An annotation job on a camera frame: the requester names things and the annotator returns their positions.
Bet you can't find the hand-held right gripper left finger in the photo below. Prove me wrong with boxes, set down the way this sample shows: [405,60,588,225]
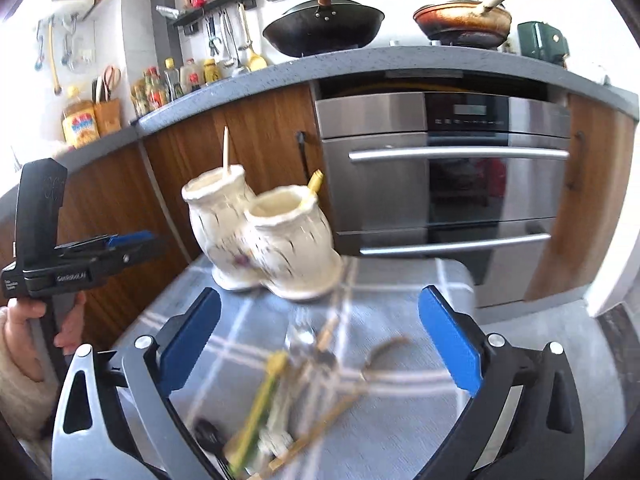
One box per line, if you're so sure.
[52,287,236,480]

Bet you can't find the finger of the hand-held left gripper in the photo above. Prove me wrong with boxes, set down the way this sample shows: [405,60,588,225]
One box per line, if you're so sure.
[65,236,169,283]
[55,230,154,261]

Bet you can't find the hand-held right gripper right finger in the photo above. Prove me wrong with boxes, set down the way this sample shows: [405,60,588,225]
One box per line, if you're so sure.
[400,285,586,480]

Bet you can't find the black spoon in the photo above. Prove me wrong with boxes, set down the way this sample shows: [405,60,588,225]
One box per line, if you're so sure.
[192,417,232,478]

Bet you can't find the white ceramic double utensil holder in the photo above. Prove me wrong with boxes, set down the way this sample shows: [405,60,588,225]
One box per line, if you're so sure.
[181,166,345,302]

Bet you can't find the person's left forearm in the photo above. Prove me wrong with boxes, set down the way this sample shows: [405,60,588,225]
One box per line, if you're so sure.
[0,350,68,466]

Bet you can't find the person's left hand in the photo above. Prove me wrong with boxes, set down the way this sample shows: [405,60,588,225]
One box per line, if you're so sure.
[0,302,87,383]

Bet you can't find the grey checked cloth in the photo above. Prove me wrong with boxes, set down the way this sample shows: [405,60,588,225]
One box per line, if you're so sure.
[100,252,493,480]

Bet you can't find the large yellow oil bottle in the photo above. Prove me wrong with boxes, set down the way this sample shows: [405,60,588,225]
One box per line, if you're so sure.
[61,85,99,149]

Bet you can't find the wooden knife block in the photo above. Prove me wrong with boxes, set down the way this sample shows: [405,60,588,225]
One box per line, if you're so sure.
[91,64,124,137]

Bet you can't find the row of sauce bottles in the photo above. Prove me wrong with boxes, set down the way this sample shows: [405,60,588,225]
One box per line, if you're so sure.
[130,57,224,117]

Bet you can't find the wide wooden base cabinet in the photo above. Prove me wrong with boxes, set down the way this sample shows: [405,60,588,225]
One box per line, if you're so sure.
[0,84,331,351]

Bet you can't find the narrow wooden base cabinet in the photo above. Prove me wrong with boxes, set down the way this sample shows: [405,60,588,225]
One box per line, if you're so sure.
[522,94,637,306]

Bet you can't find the yellow spatula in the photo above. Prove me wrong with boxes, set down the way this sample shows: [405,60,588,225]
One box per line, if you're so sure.
[243,5,269,72]

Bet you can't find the hanging metal kitchen tools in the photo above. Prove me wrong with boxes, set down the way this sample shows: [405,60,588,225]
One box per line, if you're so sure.
[204,6,251,77]

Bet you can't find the stainless steel built-in oven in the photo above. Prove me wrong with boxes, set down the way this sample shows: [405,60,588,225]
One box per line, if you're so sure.
[314,91,572,311]

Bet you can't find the brown frying pan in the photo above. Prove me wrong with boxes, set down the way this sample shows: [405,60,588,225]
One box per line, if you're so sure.
[413,0,527,50]

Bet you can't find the yellow gas hose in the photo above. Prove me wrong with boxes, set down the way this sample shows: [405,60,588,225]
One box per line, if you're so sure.
[47,17,64,97]

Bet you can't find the black wok with wooden handle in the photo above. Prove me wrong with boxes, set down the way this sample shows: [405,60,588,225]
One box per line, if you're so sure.
[262,0,386,58]

